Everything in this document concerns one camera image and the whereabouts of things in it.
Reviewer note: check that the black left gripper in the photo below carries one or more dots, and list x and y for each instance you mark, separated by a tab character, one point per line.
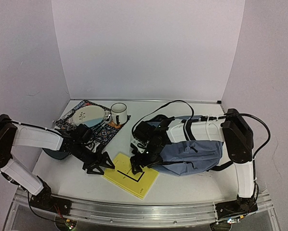
103	163

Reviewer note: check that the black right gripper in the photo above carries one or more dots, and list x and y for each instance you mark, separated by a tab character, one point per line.
139	157

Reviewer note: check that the yellow book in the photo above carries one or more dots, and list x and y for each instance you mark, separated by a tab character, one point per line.
122	176

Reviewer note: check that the blue grey backpack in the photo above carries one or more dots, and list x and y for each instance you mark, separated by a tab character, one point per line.
194	146

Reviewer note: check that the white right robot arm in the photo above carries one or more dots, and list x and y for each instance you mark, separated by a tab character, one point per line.
238	147

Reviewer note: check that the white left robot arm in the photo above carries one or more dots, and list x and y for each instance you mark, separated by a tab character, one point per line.
17	136

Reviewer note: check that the patterned patchwork placemat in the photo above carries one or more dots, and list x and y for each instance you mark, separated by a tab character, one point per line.
103	127

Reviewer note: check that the cream and blue plate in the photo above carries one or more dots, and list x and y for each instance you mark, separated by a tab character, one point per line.
90	115

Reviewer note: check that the white ribbed mug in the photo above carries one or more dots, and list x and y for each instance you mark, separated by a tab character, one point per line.
119	113

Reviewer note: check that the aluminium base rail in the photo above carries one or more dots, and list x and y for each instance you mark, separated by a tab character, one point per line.
164	206

